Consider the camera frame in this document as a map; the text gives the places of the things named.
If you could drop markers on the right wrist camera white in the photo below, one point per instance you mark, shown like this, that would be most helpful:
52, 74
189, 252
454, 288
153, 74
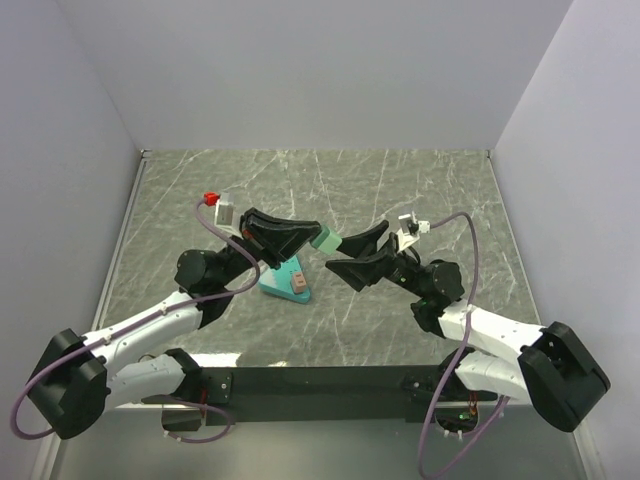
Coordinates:
410, 230

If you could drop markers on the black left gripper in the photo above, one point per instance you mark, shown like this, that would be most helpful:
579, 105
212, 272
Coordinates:
275, 240

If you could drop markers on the teal triangular power strip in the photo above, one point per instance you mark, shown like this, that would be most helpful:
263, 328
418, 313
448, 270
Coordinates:
277, 282

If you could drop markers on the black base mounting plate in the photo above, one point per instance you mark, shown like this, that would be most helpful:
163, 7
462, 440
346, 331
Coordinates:
262, 394

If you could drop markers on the aluminium frame rail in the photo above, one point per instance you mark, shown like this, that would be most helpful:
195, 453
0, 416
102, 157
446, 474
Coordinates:
126, 443

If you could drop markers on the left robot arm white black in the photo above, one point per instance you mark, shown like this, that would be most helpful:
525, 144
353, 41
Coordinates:
80, 377

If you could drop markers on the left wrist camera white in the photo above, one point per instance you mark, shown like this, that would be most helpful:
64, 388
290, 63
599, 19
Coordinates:
226, 218

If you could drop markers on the green plug adapter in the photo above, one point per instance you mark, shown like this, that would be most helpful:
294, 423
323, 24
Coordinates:
327, 241

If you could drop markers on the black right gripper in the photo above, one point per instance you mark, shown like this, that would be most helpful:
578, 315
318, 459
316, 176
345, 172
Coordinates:
366, 269

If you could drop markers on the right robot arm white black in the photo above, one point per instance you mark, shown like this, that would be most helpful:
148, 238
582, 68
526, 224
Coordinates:
549, 367

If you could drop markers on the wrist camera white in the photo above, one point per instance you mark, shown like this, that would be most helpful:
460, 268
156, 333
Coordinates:
226, 218
410, 230

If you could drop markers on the pink plug adapter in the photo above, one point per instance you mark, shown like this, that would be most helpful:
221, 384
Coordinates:
298, 283

